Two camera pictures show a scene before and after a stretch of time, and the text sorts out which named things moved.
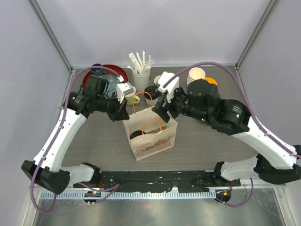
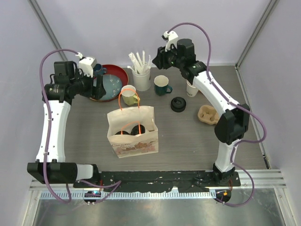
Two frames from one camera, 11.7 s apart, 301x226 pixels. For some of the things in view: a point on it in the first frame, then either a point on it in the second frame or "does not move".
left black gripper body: [110, 106] → [84, 85]
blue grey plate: [113, 81] does not move
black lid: [136, 133] → [123, 133]
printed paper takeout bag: [149, 133] → [125, 145]
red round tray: [114, 69] does not move
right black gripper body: [179, 103] → [171, 59]
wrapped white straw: [138, 65] does not move
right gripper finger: [160, 109] → [160, 60]
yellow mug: [130, 100] does not move
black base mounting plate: [200, 181] does not move
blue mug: [98, 71] does not move
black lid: [153, 92] → [135, 130]
